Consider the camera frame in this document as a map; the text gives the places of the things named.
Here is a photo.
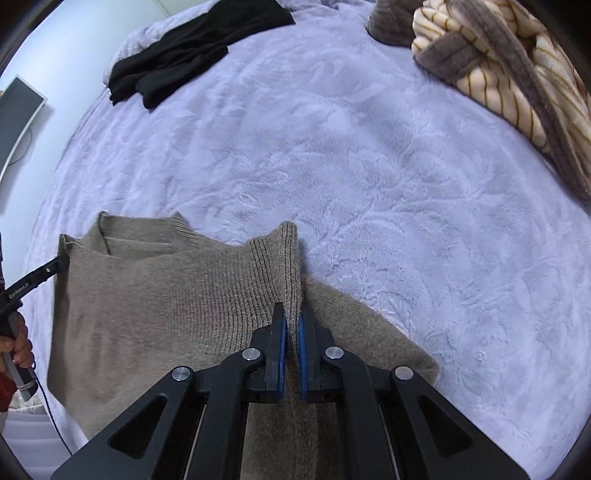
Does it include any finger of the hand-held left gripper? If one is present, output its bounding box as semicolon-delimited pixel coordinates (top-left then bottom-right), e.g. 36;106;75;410
34;255;71;284

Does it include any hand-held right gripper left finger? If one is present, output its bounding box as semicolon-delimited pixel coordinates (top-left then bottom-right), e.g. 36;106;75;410
50;302;290;480

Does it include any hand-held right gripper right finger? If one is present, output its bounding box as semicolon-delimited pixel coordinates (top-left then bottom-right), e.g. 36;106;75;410
297;309;533;480

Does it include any brown knit sweater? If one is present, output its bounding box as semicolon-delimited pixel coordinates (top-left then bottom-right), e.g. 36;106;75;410
47;211;439;480

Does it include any person's left hand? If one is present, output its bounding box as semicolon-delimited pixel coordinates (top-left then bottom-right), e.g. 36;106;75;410
0;316;34;371

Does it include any computer monitor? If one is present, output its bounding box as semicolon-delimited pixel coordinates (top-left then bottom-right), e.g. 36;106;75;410
0;76;48;186

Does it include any lavender embossed blanket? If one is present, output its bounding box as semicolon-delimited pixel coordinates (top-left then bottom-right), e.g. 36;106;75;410
4;0;591;480

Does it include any black garment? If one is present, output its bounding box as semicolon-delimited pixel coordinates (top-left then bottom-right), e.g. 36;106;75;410
107;0;296;110

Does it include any cream striped fleece robe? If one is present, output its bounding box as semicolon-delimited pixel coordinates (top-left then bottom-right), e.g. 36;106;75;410
366;0;591;206

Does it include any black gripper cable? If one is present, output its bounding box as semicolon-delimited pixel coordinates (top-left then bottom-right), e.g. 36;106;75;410
31;364;75;457

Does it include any monitor cable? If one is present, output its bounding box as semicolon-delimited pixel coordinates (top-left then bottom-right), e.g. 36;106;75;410
7;122;37;166

